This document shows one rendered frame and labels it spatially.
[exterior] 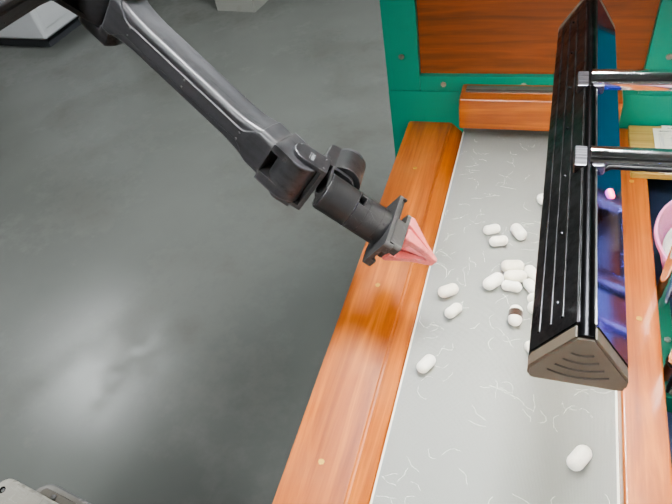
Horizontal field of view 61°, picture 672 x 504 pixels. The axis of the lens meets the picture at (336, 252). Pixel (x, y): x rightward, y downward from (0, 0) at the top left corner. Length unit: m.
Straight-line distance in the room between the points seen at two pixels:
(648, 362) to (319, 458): 0.47
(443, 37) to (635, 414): 0.77
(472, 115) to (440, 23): 0.19
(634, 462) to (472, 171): 0.63
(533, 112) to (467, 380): 0.57
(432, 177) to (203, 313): 1.15
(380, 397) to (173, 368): 1.21
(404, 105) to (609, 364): 0.90
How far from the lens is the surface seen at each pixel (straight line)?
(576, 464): 0.83
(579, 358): 0.52
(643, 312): 0.97
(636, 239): 1.07
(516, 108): 1.21
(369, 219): 0.81
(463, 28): 1.22
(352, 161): 0.87
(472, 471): 0.83
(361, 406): 0.85
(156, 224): 2.50
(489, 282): 0.98
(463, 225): 1.10
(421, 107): 1.30
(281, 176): 0.80
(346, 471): 0.81
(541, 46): 1.22
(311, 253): 2.13
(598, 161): 0.64
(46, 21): 4.46
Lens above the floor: 1.51
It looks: 46 degrees down
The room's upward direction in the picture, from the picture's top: 13 degrees counter-clockwise
